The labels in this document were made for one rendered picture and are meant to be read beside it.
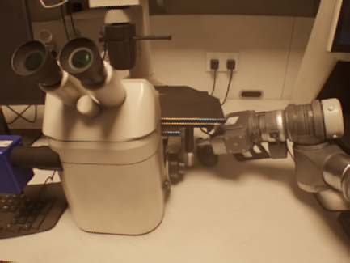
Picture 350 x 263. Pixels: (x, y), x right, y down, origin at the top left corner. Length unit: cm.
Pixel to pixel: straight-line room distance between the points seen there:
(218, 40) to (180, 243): 86
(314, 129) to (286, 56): 71
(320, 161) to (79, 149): 43
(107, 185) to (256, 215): 33
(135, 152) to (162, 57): 78
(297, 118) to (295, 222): 23
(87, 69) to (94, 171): 20
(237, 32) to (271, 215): 78
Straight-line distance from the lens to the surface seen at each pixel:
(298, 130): 52
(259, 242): 53
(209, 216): 56
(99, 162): 41
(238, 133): 51
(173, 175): 58
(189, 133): 62
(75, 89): 37
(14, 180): 50
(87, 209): 50
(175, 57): 112
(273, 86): 122
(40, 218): 60
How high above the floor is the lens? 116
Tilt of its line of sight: 28 degrees down
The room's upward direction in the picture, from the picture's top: 1 degrees counter-clockwise
